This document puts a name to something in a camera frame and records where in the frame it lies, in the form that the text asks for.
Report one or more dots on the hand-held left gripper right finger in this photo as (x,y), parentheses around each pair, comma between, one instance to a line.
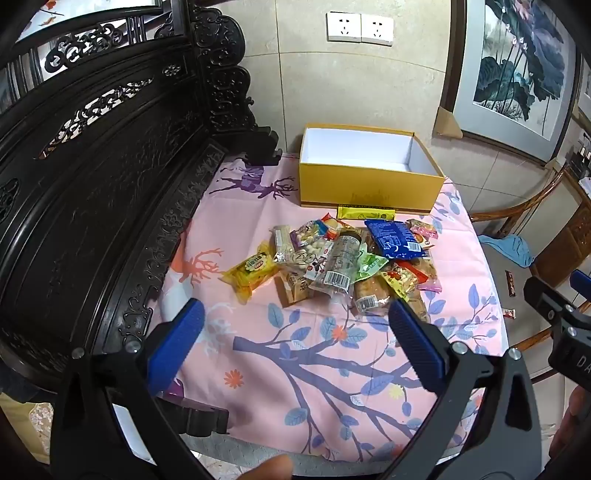
(415,341)

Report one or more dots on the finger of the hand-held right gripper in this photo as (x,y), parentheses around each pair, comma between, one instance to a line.
(542,295)
(581,279)

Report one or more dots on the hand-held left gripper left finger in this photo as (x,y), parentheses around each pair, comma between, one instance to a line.
(182,337)

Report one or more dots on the light green snack packet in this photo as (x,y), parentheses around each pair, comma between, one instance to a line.
(369,265)

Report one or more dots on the clear sesame roll packet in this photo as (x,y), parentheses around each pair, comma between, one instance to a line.
(339,258)

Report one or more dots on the yellow cardboard box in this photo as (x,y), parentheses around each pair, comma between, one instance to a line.
(360,189)

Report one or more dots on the person's right hand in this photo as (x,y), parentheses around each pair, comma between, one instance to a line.
(572,429)

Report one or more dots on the person's left hand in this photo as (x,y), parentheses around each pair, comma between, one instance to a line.
(258,468)

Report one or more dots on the wooden chair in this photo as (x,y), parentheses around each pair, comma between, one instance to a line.
(512,295)

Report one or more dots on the dark brown snack bar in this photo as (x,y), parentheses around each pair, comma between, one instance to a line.
(513,283)

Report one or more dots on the white red snack bar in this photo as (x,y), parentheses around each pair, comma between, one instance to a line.
(510,314)

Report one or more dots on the blue cloth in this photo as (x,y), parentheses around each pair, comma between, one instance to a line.
(508,249)

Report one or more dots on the orange peanut packet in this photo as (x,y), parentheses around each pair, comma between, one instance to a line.
(401,277)

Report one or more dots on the yellow snack packet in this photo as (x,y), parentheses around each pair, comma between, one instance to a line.
(251,272)

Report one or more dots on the blue snack packet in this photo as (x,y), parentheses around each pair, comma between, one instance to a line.
(392,240)

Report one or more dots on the pink candy packet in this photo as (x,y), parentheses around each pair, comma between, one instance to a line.
(422,228)

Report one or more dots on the pink printed tablecloth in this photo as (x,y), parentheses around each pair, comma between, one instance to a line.
(300,350)

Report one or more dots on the clear narrow bar packet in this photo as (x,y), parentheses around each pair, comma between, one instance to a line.
(281,242)

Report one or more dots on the yellow green stick packet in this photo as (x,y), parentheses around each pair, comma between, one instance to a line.
(364,213)

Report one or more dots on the clear yellow snack packets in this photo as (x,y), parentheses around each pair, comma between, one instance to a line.
(302,261)

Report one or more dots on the red snack packet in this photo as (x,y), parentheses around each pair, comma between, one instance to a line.
(333,220)

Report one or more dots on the dark carved wooden furniture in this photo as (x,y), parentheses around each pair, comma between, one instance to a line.
(101,184)

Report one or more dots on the cardboard corner protector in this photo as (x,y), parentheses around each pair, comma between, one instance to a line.
(448,124)

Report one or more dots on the framed lotus painting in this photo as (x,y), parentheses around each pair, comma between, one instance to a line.
(517,74)

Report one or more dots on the white wall socket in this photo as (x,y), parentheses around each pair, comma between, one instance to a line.
(344,26)
(376,29)

